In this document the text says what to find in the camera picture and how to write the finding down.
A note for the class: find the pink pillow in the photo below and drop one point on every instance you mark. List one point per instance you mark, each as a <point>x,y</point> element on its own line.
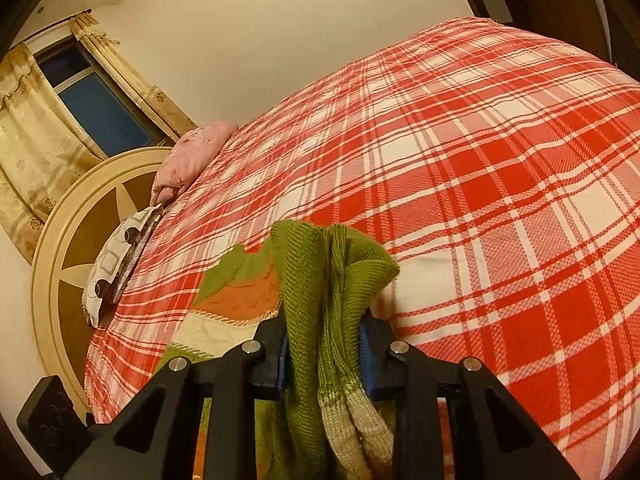
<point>194,151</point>

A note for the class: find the red white plaid bedspread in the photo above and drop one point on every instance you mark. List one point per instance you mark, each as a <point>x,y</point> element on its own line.
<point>499,168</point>

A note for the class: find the beige curtain right panel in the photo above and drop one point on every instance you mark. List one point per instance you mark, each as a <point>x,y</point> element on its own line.
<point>152,102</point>

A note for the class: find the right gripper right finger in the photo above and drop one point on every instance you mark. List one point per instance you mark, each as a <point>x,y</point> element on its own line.
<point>461,405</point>

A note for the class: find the green knit sweater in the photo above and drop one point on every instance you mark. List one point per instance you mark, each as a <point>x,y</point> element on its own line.
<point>323,280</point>

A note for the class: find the brown wooden door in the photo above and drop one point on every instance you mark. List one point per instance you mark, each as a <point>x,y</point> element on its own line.
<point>576,22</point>

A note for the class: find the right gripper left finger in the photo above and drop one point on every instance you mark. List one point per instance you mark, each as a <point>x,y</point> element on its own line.
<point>156,435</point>

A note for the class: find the cream brown headboard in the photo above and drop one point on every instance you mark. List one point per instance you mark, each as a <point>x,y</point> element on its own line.
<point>76,230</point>

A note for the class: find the beige curtain panel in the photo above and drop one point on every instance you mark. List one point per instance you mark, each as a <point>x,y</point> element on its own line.
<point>44,149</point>
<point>152,102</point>

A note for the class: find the dark window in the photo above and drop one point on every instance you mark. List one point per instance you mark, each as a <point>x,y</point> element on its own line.
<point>106,113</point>

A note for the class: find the beige curtain left panel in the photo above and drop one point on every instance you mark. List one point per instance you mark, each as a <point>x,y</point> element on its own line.
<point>44,149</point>

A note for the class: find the grey patterned pillow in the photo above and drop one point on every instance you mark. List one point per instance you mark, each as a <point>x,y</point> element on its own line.
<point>115,263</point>

